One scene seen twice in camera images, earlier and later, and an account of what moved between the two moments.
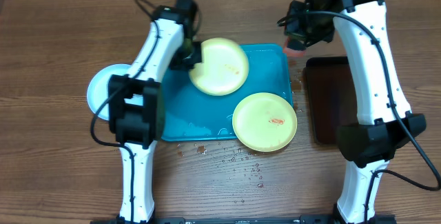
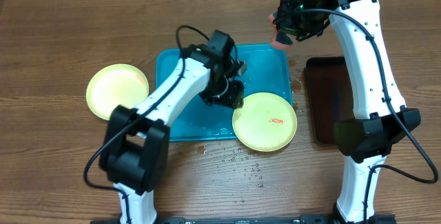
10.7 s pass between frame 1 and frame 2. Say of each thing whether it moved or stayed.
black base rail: stayed
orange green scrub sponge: moved
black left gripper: moved
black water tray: stayed
